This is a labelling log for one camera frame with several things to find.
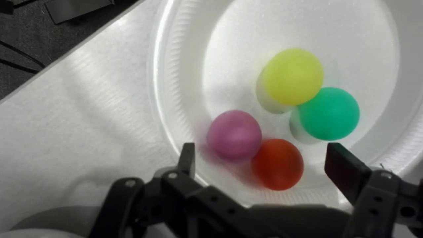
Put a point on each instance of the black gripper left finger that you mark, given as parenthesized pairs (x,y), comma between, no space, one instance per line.
(186,161)

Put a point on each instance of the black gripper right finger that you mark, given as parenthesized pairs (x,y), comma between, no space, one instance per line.
(345,170)

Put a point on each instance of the purple ball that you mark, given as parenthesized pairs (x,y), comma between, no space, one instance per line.
(234,135)

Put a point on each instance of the green ball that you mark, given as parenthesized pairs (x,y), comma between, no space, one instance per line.
(330,115)

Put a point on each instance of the orange ball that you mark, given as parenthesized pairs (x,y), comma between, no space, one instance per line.
(278,164)

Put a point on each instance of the yellow ball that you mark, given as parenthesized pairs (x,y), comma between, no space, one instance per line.
(292,76)

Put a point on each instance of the white foam plate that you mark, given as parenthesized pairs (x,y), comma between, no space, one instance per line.
(262,87)

